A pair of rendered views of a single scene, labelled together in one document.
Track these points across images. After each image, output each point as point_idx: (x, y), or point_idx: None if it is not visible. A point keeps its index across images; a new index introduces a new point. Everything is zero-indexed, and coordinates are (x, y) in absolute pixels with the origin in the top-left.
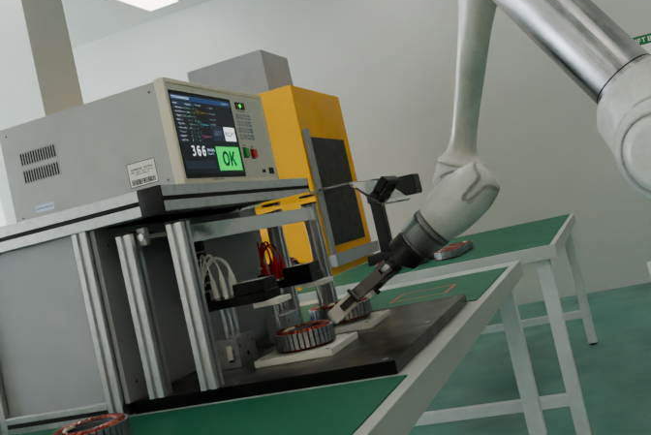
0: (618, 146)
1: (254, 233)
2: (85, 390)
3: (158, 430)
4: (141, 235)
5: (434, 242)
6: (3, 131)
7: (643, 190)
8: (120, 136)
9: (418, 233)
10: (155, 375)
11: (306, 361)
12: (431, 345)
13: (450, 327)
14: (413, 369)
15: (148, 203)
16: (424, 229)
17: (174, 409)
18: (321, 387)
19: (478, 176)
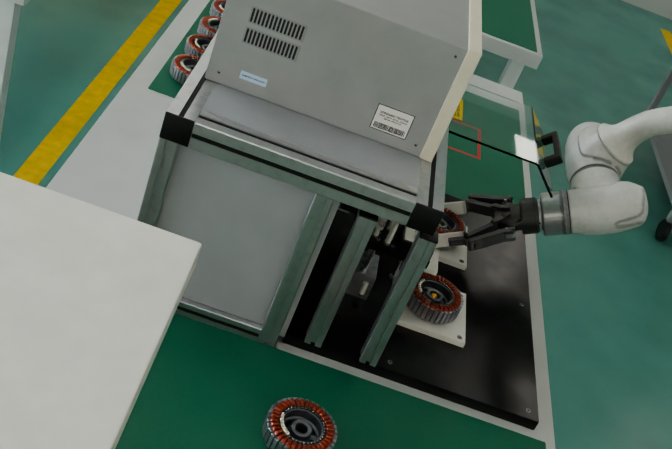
0: None
1: None
2: (241, 305)
3: (345, 428)
4: (384, 223)
5: (562, 233)
6: None
7: None
8: (392, 73)
9: (556, 222)
10: (323, 330)
11: (441, 346)
12: (534, 359)
13: (533, 312)
14: (543, 427)
15: (421, 220)
16: (565, 223)
17: (325, 360)
18: (468, 410)
19: (641, 213)
